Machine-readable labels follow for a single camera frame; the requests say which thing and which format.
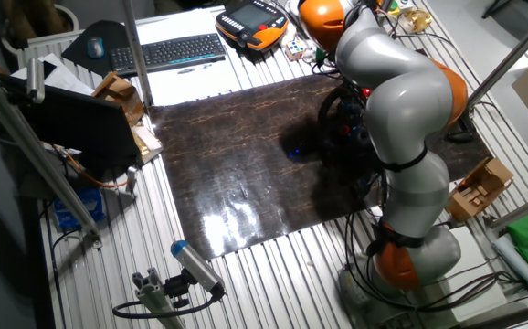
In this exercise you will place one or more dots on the black racing steering wheel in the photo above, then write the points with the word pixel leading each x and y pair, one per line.
pixel 344 132

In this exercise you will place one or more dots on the silver orange robot arm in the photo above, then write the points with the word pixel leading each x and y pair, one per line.
pixel 405 105

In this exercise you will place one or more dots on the dark brown marble mat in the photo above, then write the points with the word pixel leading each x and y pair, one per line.
pixel 227 160

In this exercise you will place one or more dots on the white paper sheet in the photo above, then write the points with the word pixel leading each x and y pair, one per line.
pixel 191 87

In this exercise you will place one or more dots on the clear plastic wrapper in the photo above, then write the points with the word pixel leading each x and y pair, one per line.
pixel 310 55

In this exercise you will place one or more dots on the white gold packet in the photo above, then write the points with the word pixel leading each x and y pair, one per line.
pixel 147 139

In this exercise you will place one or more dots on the colourful puzzle cube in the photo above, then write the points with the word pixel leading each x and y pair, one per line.
pixel 296 48

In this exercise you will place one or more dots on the orange black teach pendant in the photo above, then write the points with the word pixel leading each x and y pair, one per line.
pixel 250 18

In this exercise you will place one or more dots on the black computer keyboard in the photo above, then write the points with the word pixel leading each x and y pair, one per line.
pixel 168 52

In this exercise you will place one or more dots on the brown cardboard box with flaps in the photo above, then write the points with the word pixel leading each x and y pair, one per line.
pixel 120 93

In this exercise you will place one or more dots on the short aluminium profile stub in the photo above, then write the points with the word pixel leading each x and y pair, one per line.
pixel 154 301

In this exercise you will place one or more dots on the blue packet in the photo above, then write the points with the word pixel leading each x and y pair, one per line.
pixel 79 210

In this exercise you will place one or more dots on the black flat monitor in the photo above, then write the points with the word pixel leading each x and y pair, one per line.
pixel 77 123

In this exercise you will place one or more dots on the black mouse pad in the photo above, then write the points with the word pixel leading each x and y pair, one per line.
pixel 108 39

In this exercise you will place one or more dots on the blue grey computer mouse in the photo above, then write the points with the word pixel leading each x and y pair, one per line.
pixel 95 47

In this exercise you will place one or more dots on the golden shiny object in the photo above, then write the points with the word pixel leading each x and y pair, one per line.
pixel 417 20

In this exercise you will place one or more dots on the open brown cardboard box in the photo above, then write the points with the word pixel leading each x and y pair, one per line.
pixel 478 192

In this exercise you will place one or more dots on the white paper stack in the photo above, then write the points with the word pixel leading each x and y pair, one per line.
pixel 63 77

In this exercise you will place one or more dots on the long slanted aluminium beam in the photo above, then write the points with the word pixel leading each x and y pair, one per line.
pixel 33 148

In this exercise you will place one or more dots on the white flat panel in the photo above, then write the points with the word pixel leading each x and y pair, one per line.
pixel 483 242

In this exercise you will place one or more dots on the white round bin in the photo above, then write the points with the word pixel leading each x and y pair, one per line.
pixel 76 20

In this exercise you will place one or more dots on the pale rolled sheet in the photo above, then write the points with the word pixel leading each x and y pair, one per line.
pixel 517 262

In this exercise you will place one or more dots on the silver camera with blue cap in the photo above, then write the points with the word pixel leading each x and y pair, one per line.
pixel 195 265

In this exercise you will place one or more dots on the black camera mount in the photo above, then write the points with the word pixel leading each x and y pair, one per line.
pixel 177 288

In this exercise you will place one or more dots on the upright aluminium profile post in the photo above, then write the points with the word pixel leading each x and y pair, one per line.
pixel 137 55

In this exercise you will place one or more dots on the plain silver camera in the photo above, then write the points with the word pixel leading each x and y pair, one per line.
pixel 35 80

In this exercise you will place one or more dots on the low aluminium frame beam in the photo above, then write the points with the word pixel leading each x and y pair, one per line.
pixel 524 209

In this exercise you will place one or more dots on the tall aluminium frame post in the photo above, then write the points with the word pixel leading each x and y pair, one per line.
pixel 520 49

